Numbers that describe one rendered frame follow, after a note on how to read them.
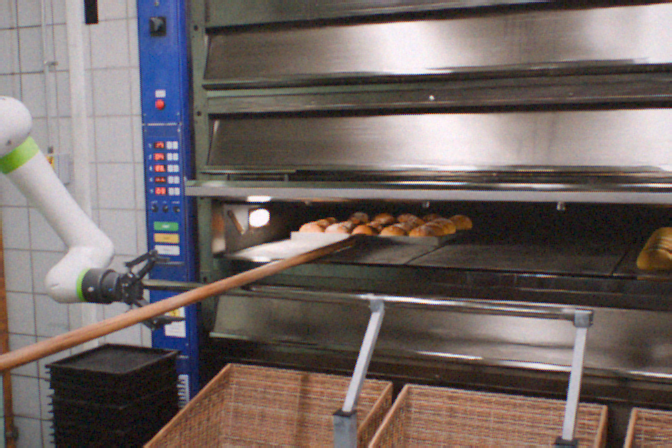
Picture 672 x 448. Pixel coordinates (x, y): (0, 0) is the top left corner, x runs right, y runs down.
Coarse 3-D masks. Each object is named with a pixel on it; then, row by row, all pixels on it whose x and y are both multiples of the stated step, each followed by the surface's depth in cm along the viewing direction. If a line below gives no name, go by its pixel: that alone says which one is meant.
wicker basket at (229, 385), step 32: (224, 384) 263; (256, 384) 261; (288, 384) 257; (320, 384) 253; (384, 384) 244; (192, 416) 248; (224, 416) 264; (256, 416) 260; (288, 416) 255; (320, 416) 251; (384, 416) 240
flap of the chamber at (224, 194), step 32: (192, 192) 250; (224, 192) 246; (256, 192) 242; (288, 192) 238; (320, 192) 234; (352, 192) 230; (384, 192) 226; (416, 192) 222; (448, 192) 219; (480, 192) 215; (512, 192) 212; (544, 192) 209; (576, 192) 206; (608, 192) 203
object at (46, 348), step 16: (352, 240) 285; (304, 256) 252; (320, 256) 262; (256, 272) 226; (272, 272) 233; (208, 288) 204; (224, 288) 210; (160, 304) 187; (176, 304) 191; (112, 320) 172; (128, 320) 176; (144, 320) 181; (64, 336) 159; (80, 336) 162; (96, 336) 167; (16, 352) 148; (32, 352) 151; (48, 352) 155; (0, 368) 144
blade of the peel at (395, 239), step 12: (312, 240) 304; (324, 240) 303; (336, 240) 301; (372, 240) 295; (384, 240) 293; (396, 240) 292; (408, 240) 290; (420, 240) 288; (432, 240) 286; (444, 240) 293
